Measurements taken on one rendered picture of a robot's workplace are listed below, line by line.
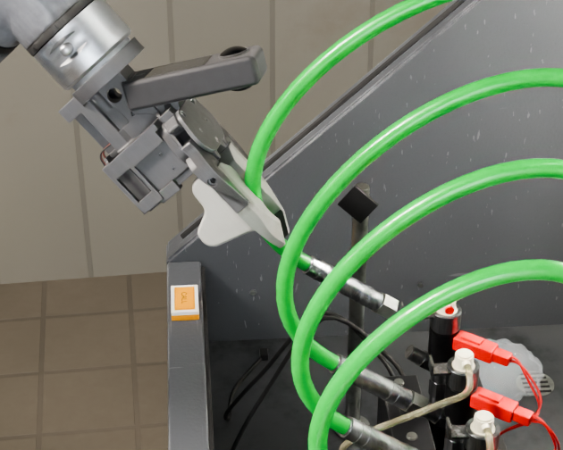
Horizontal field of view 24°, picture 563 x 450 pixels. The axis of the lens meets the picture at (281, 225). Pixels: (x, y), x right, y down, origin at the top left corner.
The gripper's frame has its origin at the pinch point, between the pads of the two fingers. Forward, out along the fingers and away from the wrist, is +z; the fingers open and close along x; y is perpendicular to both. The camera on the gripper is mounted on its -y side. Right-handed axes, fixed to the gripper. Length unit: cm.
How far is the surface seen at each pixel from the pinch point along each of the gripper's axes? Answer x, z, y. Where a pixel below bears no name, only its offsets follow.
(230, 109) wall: -176, 7, 51
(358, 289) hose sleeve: -2.8, 9.6, -0.2
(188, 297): -25.0, 4.9, 22.3
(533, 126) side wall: -38.1, 17.0, -16.6
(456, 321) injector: -4.8, 18.2, -4.3
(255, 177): 1.5, -4.8, -1.6
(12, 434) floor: -122, 23, 115
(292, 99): 2.5, -7.9, -8.8
